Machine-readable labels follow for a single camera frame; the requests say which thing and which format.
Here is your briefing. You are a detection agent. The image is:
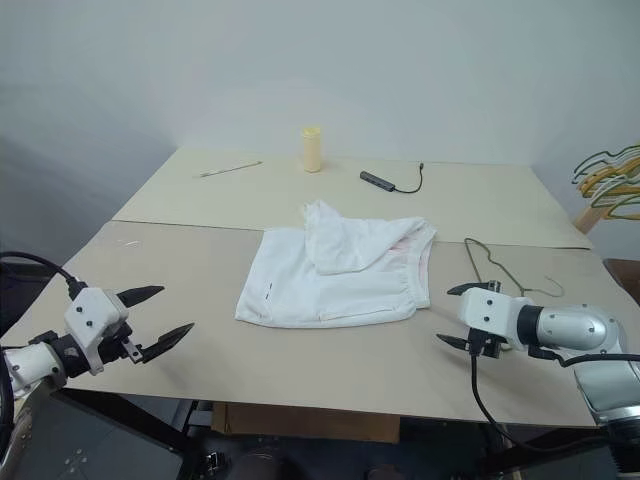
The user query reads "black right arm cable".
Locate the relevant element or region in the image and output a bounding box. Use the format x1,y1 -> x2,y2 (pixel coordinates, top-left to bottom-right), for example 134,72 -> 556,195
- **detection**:
468,342 -> 640,454

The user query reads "pale yellow plastic bottle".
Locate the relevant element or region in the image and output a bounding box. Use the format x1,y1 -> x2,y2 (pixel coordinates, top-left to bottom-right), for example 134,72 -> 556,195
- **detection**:
301,127 -> 324,174

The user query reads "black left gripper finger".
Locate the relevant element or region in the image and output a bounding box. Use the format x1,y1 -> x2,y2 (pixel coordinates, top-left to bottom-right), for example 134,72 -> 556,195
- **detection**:
115,285 -> 167,309
140,322 -> 196,364

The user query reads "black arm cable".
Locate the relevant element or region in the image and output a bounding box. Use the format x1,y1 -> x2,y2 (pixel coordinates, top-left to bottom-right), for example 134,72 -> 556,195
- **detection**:
0,251 -> 87,449
468,342 -> 640,454

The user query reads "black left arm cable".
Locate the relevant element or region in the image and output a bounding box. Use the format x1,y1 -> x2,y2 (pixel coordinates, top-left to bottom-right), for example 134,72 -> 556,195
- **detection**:
0,251 -> 87,449

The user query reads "grey USB hub with cable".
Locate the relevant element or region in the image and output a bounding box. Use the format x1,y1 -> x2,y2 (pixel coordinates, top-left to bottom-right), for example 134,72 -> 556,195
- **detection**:
359,162 -> 427,194

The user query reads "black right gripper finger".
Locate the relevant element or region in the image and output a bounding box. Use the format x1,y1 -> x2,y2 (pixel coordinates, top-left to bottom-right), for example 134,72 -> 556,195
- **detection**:
435,333 -> 474,352
447,280 -> 503,297

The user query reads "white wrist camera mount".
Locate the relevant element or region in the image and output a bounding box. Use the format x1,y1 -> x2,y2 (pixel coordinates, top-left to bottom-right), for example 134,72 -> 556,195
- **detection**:
63,287 -> 129,376
459,288 -> 536,351

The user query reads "black floor plate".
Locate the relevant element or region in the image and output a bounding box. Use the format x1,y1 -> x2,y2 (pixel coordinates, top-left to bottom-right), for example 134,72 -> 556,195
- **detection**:
13,387 -> 189,480

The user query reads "wooden clothes rack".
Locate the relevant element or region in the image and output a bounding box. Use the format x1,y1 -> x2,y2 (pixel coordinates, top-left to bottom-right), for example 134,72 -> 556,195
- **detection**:
574,204 -> 607,234

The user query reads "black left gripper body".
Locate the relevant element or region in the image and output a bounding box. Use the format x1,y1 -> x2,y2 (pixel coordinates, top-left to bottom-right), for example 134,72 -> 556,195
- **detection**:
97,323 -> 147,369

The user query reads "white wire hanger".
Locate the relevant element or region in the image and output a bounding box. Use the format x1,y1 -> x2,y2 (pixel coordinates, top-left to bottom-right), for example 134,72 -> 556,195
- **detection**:
589,177 -> 640,210

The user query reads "olive brown wire hanger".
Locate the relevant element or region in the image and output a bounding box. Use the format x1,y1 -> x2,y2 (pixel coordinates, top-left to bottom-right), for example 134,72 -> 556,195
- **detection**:
463,237 -> 564,299

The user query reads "white cloth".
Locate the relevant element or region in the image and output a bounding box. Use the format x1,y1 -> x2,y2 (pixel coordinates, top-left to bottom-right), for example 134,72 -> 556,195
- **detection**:
234,199 -> 438,329

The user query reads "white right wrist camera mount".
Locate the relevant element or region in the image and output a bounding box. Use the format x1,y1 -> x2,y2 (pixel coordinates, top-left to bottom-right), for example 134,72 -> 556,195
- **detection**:
459,288 -> 536,351

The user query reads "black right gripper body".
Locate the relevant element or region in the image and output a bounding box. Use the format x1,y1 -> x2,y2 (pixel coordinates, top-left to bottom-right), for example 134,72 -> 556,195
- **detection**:
467,328 -> 507,360

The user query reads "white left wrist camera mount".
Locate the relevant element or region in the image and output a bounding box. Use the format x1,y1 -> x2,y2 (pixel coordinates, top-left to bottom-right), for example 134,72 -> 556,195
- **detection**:
63,287 -> 129,376

